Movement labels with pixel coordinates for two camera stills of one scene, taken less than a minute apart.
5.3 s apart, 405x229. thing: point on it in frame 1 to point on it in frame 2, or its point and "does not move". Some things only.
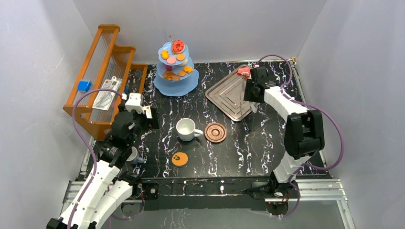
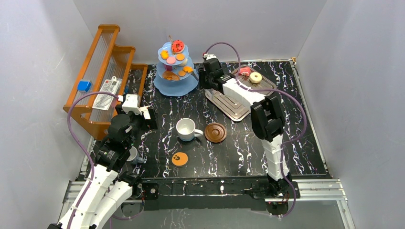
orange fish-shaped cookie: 164,54 does not move
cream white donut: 185,62 does not move
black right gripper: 247,95 to 201,74
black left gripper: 153,117 does not move
